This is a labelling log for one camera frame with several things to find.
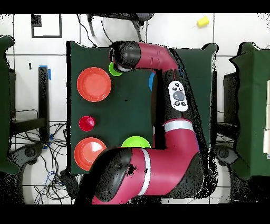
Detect light blue plastic bowl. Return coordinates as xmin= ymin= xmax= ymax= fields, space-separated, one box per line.
xmin=148 ymin=71 xmax=156 ymax=91

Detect green stepped plastic cup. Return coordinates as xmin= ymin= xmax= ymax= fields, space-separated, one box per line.
xmin=108 ymin=62 xmax=123 ymax=77

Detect yellow smooth plastic cup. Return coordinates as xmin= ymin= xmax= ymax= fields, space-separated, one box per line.
xmin=196 ymin=16 xmax=210 ymax=29

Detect dark green tablecloth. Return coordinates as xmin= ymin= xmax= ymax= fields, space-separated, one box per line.
xmin=66 ymin=40 xmax=218 ymax=176

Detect light green plastic bowl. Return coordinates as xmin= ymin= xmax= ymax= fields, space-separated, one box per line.
xmin=121 ymin=136 xmax=152 ymax=148

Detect red plastic cup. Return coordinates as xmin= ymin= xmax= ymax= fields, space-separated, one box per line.
xmin=78 ymin=115 xmax=96 ymax=132

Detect orange plastic bowl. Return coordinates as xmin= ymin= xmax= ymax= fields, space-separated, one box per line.
xmin=76 ymin=67 xmax=112 ymax=102
xmin=74 ymin=137 xmax=108 ymax=172

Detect blue tape strip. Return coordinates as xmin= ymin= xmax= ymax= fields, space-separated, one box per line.
xmin=39 ymin=64 xmax=52 ymax=81

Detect black metal stand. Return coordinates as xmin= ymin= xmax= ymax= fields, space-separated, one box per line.
xmin=211 ymin=71 xmax=240 ymax=140
xmin=8 ymin=66 xmax=51 ymax=144

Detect grey metal-legged chair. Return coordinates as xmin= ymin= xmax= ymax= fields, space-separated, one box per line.
xmin=86 ymin=13 xmax=155 ymax=43

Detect black chair base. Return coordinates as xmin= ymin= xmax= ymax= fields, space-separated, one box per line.
xmin=213 ymin=144 xmax=240 ymax=167
xmin=8 ymin=143 xmax=45 ymax=170

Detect black power strip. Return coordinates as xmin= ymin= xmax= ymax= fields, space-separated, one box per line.
xmin=59 ymin=169 xmax=80 ymax=200

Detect white panel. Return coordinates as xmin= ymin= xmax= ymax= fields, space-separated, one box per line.
xmin=263 ymin=79 xmax=270 ymax=160

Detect tangled black floor cables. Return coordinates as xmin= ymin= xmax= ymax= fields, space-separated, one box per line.
xmin=10 ymin=121 xmax=85 ymax=204

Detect black square frame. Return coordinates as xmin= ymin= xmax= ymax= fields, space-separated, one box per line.
xmin=31 ymin=14 xmax=63 ymax=39

